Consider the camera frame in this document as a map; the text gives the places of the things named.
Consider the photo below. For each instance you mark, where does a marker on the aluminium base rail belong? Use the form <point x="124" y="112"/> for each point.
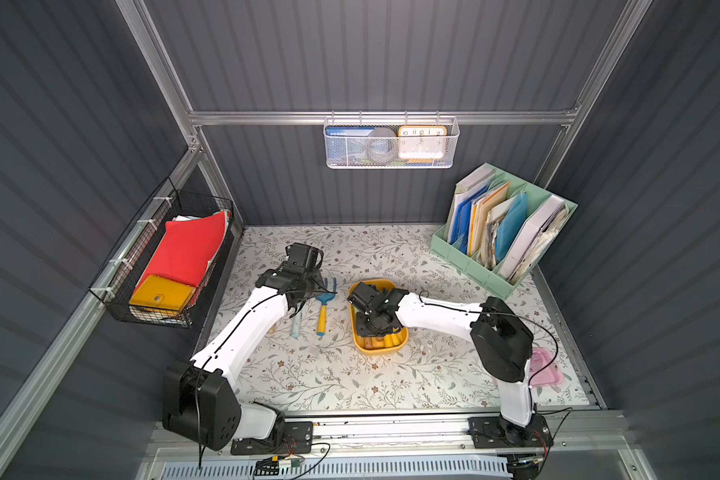
<point x="419" y="433"/>

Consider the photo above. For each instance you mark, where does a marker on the yellow pouch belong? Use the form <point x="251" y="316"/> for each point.
<point x="158" y="293"/>

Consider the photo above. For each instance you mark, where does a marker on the mint green file organizer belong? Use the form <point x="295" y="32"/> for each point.
<point x="547" y="215"/>

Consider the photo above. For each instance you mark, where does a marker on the red folder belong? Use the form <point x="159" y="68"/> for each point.
<point x="187" y="249"/>

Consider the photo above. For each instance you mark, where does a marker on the yellow white clock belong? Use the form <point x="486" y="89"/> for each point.
<point x="422" y="143"/>

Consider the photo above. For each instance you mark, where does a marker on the grey tape roll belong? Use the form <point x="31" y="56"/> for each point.
<point x="382" y="146"/>

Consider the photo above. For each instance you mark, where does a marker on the pink plastic case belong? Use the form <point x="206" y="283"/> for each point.
<point x="544" y="369"/>

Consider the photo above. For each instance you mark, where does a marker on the blue folder in organizer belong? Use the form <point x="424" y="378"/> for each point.
<point x="458" y="233"/>

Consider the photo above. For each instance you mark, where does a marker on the white wire wall basket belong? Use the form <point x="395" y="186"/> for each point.
<point x="394" y="122"/>

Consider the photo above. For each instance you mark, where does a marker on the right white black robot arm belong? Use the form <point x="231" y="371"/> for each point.
<point x="500" y="338"/>

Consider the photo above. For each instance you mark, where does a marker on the yellow plastic storage box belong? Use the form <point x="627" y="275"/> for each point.
<point x="375" y="346"/>

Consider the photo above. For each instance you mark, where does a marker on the blue box in basket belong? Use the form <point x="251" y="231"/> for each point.
<point x="347" y="146"/>

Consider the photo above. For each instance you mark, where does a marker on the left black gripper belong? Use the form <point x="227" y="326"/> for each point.
<point x="303" y="294"/>

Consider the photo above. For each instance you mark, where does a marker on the black wire side basket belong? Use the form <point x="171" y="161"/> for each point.
<point x="129" y="261"/>

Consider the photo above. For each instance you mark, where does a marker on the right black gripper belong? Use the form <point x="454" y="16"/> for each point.
<point x="371" y="323"/>

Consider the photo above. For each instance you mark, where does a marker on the teal folder in organizer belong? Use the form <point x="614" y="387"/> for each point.
<point x="510" y="226"/>

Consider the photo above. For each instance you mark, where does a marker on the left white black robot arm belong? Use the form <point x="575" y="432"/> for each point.
<point x="199" y="400"/>

